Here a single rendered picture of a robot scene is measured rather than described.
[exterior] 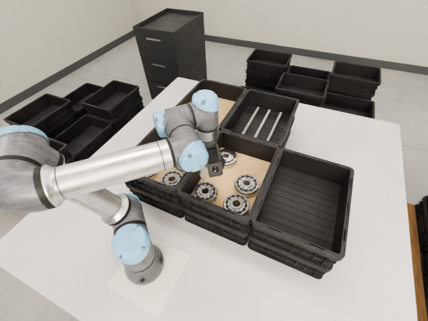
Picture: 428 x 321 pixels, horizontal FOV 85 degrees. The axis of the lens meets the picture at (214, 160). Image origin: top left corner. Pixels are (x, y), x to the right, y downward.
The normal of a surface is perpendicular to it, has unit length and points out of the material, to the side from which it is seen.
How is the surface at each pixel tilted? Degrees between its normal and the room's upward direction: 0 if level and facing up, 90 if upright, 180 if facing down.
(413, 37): 90
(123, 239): 7
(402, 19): 90
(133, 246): 7
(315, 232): 0
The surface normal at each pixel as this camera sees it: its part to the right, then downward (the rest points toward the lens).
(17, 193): 0.11, 0.07
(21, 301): -0.03, -0.67
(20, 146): 0.51, -0.73
